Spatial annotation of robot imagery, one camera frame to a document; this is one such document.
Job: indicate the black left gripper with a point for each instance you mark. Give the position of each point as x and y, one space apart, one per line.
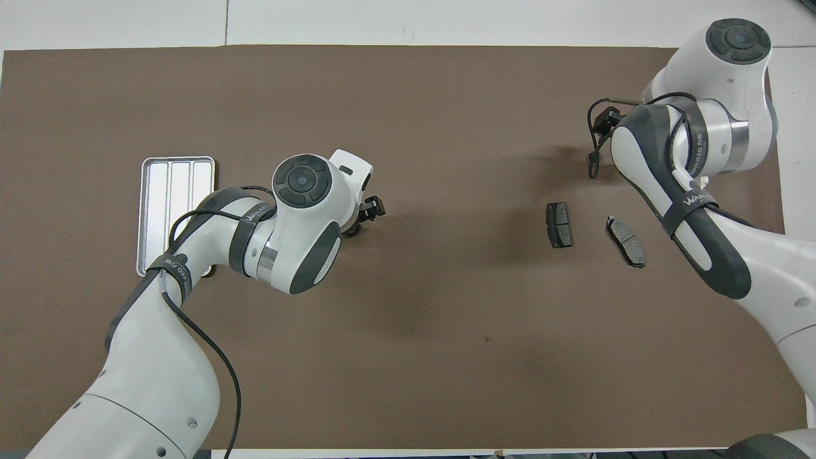
360 210

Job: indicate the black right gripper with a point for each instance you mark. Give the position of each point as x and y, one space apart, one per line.
604 121

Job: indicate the large black bearing gear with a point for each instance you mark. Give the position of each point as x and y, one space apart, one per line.
352 231

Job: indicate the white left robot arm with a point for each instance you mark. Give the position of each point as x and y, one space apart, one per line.
159 382

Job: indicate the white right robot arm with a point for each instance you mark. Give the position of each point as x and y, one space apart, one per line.
765 268

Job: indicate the silver metal tray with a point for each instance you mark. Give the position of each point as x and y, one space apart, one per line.
166 191

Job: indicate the rectangular dark brake pad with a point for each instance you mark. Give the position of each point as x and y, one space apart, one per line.
559 224

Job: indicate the curved dark brake pad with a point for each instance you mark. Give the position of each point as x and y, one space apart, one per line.
626 241

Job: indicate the brown table mat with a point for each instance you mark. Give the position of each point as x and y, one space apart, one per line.
446 350

